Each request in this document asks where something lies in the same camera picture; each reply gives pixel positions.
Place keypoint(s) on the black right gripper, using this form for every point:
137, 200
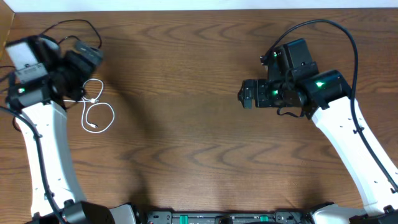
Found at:
260, 87

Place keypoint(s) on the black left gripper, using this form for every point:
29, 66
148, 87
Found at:
87, 67

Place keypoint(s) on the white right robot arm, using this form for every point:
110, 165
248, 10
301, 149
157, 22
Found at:
324, 98

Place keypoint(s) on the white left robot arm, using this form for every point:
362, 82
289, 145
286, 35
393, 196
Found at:
46, 77

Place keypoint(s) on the cardboard panel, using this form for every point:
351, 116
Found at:
6, 19

